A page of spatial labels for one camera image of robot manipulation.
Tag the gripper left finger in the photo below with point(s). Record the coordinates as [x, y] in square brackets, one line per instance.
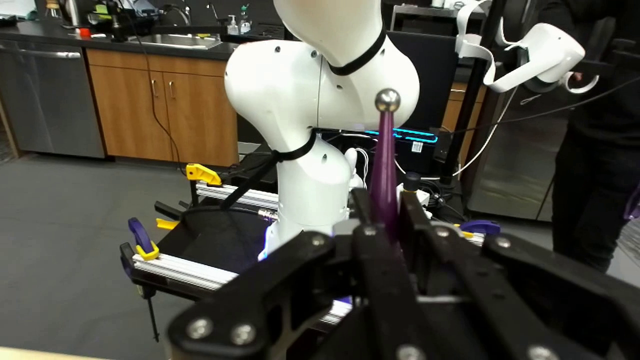
[280, 280]

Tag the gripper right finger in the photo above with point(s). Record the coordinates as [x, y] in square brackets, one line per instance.
[550, 285]

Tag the blue and yellow clamp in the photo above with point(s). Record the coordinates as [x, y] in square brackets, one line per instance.
[141, 237]
[480, 227]

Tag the yellow and black clamp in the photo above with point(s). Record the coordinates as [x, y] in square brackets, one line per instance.
[201, 172]

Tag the person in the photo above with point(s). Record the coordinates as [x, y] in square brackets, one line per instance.
[600, 150]

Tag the white power strip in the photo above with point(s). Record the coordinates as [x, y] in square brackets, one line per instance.
[422, 196]

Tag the black computer with blue light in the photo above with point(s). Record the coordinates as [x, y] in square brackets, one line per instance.
[415, 145]

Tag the wooden cabinet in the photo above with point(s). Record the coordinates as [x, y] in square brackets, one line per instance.
[190, 110]

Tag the hand controller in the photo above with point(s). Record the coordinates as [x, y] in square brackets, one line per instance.
[540, 55]

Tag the black monitor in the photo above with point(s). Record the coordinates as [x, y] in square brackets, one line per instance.
[430, 75]

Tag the clear soap bottle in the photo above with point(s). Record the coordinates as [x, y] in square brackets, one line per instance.
[232, 26]

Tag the green-capped soap bottle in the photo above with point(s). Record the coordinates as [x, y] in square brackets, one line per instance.
[244, 22]

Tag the steel sink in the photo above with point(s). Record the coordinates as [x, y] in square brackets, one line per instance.
[175, 41]

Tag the tap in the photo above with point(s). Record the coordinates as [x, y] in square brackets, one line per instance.
[175, 12]

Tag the stainless steel dishwasher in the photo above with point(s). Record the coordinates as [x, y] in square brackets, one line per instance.
[47, 100]

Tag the red cup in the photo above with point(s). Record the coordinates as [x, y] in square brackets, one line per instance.
[84, 32]

